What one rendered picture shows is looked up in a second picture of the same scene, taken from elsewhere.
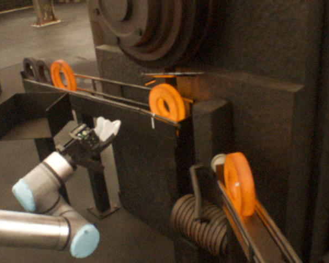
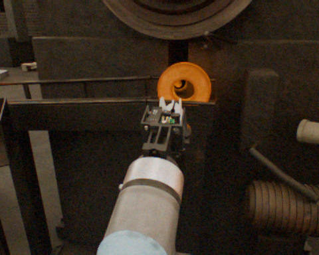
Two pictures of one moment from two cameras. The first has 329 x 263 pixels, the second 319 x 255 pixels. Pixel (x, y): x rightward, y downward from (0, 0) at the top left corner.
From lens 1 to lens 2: 91 cm
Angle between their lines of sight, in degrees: 37
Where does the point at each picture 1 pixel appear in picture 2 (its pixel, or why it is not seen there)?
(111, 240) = not seen: outside the picture
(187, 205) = (270, 191)
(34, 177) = (153, 216)
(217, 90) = (251, 60)
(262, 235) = not seen: outside the picture
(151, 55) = (193, 16)
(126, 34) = not seen: outside the picture
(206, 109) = (271, 74)
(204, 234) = (316, 216)
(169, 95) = (199, 72)
